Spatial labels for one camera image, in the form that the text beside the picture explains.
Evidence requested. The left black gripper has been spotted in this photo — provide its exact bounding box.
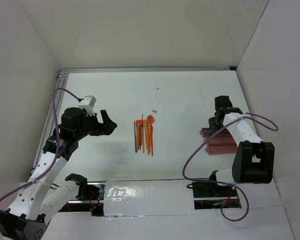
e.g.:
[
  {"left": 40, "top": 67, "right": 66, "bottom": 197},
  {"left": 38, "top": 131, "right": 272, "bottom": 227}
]
[{"left": 75, "top": 109, "right": 117, "bottom": 140}]

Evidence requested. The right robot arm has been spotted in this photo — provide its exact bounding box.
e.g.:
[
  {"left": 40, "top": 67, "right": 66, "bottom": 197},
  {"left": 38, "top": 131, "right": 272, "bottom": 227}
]
[{"left": 201, "top": 95, "right": 275, "bottom": 196}]

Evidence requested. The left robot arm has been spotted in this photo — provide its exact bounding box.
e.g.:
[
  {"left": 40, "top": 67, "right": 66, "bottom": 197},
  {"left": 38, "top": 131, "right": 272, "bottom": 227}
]
[{"left": 0, "top": 107, "right": 117, "bottom": 240}]

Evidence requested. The orange spoon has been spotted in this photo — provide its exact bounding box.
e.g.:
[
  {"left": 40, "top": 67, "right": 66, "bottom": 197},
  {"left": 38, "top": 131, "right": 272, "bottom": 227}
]
[{"left": 135, "top": 119, "right": 143, "bottom": 151}]

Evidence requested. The pink top container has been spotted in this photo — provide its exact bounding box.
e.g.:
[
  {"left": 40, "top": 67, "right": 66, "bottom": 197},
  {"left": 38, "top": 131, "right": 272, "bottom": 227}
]
[{"left": 199, "top": 127, "right": 230, "bottom": 138}]

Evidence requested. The yellow fork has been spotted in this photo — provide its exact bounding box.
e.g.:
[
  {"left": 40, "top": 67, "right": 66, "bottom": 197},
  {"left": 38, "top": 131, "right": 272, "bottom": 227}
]
[{"left": 143, "top": 119, "right": 149, "bottom": 151}]

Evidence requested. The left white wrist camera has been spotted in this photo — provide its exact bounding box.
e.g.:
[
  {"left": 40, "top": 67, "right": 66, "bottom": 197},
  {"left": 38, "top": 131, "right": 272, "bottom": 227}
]
[{"left": 78, "top": 95, "right": 97, "bottom": 116}]

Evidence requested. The aluminium frame rail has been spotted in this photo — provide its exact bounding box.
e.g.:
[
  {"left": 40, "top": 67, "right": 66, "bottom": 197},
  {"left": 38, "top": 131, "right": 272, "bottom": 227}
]
[{"left": 59, "top": 66, "right": 238, "bottom": 75}]

